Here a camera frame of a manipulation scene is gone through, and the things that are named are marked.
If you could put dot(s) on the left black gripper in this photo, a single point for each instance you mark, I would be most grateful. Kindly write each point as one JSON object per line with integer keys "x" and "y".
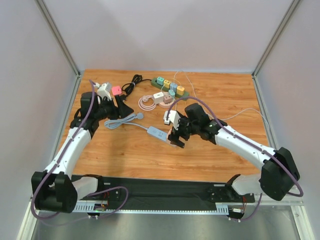
{"x": 116, "y": 108}

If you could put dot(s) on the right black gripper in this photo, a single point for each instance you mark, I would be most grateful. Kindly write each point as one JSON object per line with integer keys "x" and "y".
{"x": 182, "y": 129}

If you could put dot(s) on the light blue power strip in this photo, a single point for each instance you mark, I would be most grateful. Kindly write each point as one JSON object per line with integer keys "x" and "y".
{"x": 128, "y": 120}

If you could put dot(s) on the beige patterned cube charger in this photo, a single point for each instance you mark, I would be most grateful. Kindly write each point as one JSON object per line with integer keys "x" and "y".
{"x": 167, "y": 138}

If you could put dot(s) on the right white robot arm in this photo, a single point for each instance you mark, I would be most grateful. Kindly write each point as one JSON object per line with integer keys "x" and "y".
{"x": 278, "y": 171}

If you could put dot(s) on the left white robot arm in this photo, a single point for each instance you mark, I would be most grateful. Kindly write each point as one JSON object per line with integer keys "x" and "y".
{"x": 53, "y": 188}

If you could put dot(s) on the brown pink charger plug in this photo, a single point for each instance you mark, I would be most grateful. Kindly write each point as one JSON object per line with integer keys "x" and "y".
{"x": 167, "y": 99}

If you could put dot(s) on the teal charger plug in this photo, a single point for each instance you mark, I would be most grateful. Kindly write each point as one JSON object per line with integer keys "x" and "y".
{"x": 160, "y": 80}

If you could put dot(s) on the orange charger plug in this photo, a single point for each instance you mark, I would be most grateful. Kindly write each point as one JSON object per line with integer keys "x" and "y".
{"x": 180, "y": 90}

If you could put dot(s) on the yellow charger plug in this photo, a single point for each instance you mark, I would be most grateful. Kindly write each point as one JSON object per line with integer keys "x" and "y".
{"x": 167, "y": 83}

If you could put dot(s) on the blue charger plug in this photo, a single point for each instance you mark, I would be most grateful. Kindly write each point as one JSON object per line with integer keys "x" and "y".
{"x": 173, "y": 86}

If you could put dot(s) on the white charger on pink strip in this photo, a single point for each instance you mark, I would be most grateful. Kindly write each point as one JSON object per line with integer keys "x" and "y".
{"x": 158, "y": 97}

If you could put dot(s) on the green power strip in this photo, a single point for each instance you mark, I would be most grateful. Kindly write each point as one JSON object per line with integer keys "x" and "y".
{"x": 163, "y": 89}

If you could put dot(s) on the light blue small charger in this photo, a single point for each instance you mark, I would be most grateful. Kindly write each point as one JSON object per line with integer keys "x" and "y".
{"x": 172, "y": 93}

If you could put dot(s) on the black base mat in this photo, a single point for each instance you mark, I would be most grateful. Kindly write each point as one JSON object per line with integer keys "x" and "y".
{"x": 151, "y": 192}

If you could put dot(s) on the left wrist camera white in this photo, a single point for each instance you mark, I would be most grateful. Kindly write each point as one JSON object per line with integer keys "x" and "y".
{"x": 103, "y": 90}

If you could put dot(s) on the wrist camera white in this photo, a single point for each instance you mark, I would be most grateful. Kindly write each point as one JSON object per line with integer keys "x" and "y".
{"x": 103, "y": 90}
{"x": 172, "y": 117}

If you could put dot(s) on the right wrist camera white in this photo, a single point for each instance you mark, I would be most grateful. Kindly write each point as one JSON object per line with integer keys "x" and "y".
{"x": 172, "y": 117}

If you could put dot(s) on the grey slotted cable duct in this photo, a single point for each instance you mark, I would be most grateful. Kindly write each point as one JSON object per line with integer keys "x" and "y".
{"x": 207, "y": 209}

